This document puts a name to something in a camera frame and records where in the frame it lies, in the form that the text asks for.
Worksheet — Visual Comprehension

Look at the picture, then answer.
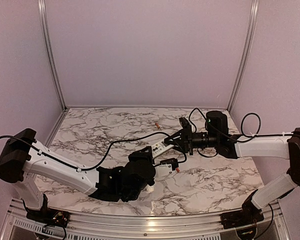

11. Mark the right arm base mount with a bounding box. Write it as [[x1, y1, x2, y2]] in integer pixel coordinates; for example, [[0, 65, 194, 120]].
[[220, 201, 265, 229]]

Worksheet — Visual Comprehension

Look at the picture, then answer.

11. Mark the left aluminium frame post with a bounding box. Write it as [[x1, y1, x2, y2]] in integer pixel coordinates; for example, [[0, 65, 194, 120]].
[[38, 0, 67, 112]]

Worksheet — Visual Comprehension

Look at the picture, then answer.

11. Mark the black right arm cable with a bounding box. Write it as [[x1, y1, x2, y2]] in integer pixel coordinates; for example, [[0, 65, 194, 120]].
[[188, 107, 300, 158]]

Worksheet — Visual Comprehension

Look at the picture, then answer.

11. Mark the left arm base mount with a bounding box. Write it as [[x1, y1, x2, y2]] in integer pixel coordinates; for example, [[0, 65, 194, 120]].
[[22, 194, 70, 228]]

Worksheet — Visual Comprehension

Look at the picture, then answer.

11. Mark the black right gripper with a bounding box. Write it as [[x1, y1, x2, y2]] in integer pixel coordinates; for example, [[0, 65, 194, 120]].
[[164, 124, 220, 155]]

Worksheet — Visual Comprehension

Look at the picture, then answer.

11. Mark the grey white remote control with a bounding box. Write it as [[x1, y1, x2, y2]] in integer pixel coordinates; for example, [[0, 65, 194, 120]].
[[151, 140, 174, 159]]

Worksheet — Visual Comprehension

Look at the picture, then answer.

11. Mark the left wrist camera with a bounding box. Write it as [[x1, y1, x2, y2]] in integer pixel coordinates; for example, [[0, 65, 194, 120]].
[[156, 158, 179, 177]]

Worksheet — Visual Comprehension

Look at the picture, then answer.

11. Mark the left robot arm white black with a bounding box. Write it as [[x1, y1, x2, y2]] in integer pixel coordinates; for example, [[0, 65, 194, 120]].
[[0, 128, 156, 223]]

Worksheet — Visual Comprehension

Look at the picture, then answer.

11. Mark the right aluminium frame post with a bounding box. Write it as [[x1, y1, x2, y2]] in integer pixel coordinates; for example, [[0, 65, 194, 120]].
[[227, 0, 260, 113]]

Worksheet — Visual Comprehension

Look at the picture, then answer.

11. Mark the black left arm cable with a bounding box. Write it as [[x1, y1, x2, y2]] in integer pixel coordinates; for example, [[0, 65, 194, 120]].
[[0, 131, 188, 173]]

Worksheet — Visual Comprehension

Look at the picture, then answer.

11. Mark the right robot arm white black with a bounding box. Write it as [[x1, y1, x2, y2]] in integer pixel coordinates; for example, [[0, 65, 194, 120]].
[[164, 110, 300, 224]]

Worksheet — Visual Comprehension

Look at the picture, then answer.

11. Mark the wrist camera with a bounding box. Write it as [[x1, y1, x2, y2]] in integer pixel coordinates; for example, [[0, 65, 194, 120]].
[[156, 158, 179, 177], [179, 117, 191, 129]]

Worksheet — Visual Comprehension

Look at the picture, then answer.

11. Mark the aluminium frame post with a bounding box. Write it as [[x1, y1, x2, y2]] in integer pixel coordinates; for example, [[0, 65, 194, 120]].
[[227, 0, 260, 113], [38, 0, 67, 112]]

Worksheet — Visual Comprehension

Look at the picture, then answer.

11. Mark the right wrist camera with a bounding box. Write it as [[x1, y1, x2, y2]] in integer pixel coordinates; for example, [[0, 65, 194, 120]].
[[179, 117, 191, 129]]

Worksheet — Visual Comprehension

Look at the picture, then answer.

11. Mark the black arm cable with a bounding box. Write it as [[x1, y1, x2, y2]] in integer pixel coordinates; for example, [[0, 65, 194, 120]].
[[188, 107, 300, 158], [0, 131, 188, 173]]

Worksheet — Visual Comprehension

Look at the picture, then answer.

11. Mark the front aluminium rail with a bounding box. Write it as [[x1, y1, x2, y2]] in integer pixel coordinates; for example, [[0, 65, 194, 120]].
[[0, 199, 291, 240]]

